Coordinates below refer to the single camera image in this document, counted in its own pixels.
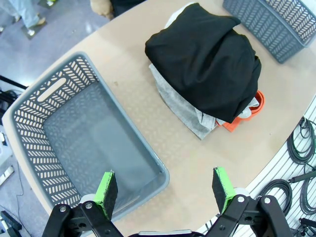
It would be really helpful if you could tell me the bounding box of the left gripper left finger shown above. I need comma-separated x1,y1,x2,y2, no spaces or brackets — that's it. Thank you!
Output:
41,170,124,237

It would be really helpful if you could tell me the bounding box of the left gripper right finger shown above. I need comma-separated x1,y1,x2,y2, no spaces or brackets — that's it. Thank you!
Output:
204,167,293,237

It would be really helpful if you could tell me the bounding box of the orange garment yellow print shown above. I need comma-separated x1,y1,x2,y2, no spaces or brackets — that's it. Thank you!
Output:
216,90,266,133

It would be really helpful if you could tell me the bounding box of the light grey garment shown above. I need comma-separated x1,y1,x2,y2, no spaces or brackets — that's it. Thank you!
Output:
148,4,260,141

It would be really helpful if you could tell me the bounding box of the black garment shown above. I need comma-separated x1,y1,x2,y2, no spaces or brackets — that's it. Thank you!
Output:
144,2,262,124

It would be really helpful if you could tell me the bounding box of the person's right hand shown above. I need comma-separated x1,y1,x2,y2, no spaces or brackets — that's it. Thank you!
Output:
90,0,114,19

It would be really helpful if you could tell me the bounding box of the grey plastic lattice basket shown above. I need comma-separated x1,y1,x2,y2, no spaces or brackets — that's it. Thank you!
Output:
222,0,316,64
1,51,171,222

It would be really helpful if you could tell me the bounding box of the person in black t-shirt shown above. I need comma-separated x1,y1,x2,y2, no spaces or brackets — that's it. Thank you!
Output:
110,0,146,17

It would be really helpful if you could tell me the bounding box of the person in light jeans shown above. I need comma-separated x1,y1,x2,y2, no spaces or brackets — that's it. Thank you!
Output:
0,0,46,38

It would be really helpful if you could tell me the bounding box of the black rod with cable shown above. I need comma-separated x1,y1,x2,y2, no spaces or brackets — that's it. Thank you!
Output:
287,170,316,184

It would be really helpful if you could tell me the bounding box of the black camera tripod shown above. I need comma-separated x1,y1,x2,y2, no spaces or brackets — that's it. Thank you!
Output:
0,75,28,107

